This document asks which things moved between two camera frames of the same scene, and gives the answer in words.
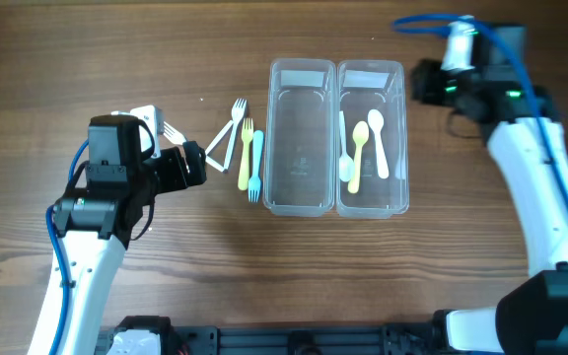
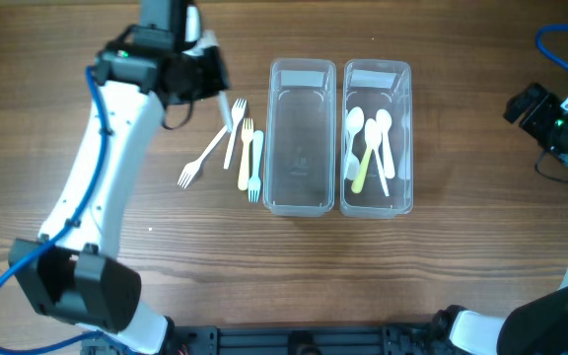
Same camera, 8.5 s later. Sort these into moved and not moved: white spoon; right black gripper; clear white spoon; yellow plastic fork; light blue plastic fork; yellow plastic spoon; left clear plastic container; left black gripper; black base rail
Moved: clear white spoon; white spoon; right black gripper; left black gripper; yellow plastic spoon
Not moved: left clear plastic container; black base rail; yellow plastic fork; light blue plastic fork
